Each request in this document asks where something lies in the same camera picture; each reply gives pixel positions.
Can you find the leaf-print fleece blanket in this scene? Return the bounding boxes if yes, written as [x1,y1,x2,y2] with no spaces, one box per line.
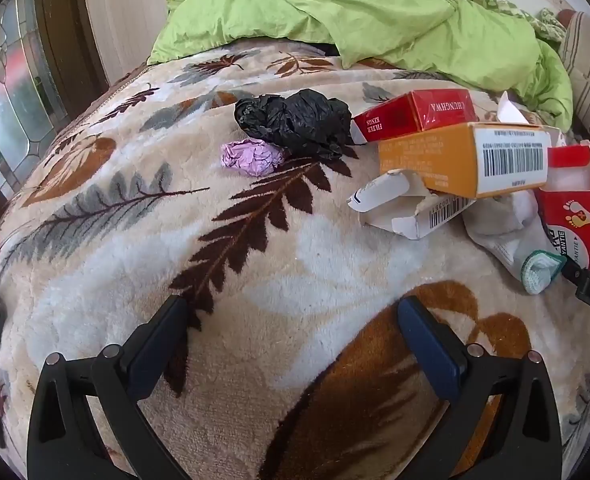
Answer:
[0,42,590,480]

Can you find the red cigarette box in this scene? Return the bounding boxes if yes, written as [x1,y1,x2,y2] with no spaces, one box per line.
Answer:
[351,89,478,146]

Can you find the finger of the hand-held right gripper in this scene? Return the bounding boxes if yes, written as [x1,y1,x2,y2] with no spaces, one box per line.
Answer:
[559,258,590,289]

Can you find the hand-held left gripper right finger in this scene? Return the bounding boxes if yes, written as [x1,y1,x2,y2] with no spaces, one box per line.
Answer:
[397,296,563,480]

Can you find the purple wrapper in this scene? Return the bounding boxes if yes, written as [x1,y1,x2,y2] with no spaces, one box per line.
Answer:
[221,138,282,177]

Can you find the wooden door with stained glass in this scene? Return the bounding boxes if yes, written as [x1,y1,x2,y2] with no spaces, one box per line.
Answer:
[0,0,108,221]

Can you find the red and white plastic packet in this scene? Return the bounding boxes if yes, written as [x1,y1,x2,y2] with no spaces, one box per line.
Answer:
[534,140,590,271]

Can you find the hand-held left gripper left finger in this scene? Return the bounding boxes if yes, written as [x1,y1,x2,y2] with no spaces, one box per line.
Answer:
[26,295,196,480]

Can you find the orange cardboard box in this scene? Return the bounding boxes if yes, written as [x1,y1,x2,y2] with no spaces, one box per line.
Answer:
[377,92,562,200]

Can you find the white sock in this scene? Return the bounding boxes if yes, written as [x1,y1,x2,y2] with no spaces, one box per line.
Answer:
[462,191,551,281]

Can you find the black plastic bag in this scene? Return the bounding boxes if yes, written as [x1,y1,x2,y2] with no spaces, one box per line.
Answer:
[234,88,357,162]

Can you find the green duvet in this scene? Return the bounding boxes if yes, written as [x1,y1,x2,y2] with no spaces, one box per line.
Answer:
[147,0,574,133]

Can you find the white and blue medicine carton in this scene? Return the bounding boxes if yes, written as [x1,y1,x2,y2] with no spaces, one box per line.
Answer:
[346,169,477,241]

